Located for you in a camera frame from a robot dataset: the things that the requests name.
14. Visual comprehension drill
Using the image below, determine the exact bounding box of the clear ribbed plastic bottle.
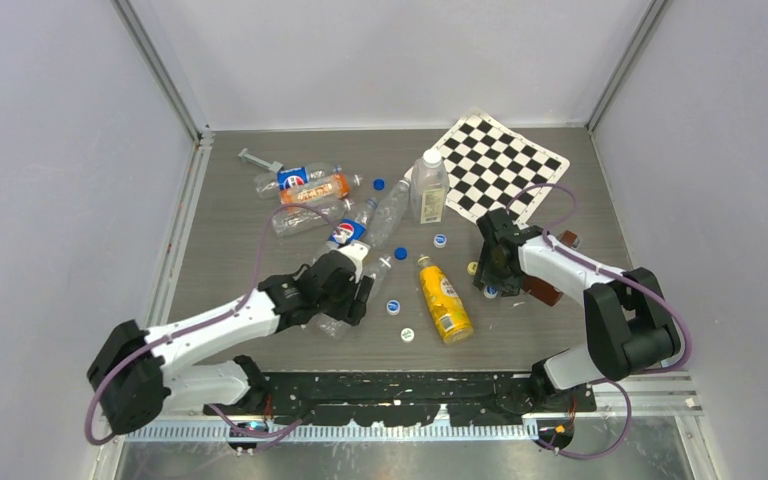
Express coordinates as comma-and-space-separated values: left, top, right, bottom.
313, 255, 393, 340

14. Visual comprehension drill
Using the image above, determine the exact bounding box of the clear square labelled bottle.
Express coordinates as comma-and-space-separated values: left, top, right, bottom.
410, 156, 449, 225

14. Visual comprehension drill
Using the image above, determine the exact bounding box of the white bottle cap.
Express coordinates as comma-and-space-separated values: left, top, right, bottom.
422, 148, 442, 168

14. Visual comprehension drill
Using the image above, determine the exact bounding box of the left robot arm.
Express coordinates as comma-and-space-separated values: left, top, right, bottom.
84, 241, 374, 444

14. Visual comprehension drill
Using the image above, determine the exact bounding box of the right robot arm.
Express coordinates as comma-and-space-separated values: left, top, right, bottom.
473, 209, 682, 411

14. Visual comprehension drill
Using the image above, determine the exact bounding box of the yellow juice bottle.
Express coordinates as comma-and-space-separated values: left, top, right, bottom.
417, 255, 473, 345

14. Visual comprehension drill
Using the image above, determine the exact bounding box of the clear bottle near mat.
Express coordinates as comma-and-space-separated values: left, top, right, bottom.
362, 178, 412, 249

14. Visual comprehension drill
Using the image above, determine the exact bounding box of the crushed clear bottle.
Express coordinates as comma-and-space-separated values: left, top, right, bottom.
271, 198, 354, 237

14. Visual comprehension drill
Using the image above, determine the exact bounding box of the orange drink bottle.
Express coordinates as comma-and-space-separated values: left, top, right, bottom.
280, 172, 363, 204

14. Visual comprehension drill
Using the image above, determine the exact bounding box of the pepsi bottle rear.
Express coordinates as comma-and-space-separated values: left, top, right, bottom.
254, 162, 339, 199

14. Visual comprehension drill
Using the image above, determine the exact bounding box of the brown wooden block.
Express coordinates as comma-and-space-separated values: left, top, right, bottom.
522, 230, 580, 307

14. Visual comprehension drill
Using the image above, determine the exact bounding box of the white green cap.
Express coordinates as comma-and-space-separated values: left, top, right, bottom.
400, 328, 415, 343

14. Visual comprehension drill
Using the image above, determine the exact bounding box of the black white checkered mat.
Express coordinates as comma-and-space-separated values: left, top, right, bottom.
433, 109, 570, 227

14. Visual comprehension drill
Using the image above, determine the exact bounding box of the grey metal t-bolt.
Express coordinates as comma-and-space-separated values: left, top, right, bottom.
238, 148, 284, 172

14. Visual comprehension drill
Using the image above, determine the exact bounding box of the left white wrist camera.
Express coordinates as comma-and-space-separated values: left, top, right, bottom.
337, 240, 370, 267

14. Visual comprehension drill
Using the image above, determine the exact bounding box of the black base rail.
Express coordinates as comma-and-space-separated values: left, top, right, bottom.
221, 371, 596, 427

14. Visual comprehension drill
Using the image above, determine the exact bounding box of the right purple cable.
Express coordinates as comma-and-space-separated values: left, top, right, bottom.
504, 183, 694, 376

